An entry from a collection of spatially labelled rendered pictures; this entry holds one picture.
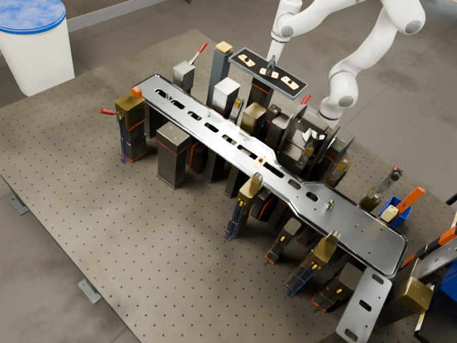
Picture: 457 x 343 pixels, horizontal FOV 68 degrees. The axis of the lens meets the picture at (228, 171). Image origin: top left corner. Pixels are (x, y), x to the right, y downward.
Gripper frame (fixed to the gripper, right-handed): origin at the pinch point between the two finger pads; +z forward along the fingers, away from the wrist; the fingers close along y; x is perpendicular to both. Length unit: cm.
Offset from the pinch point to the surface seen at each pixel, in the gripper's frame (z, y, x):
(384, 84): 119, -213, 119
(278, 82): 3.3, 4.3, 5.5
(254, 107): 11.3, 16.2, -1.5
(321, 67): 119, -206, 47
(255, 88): 12.6, 1.7, -4.0
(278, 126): 11.4, 23.1, 11.6
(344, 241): 19, 64, 48
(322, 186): 19, 41, 37
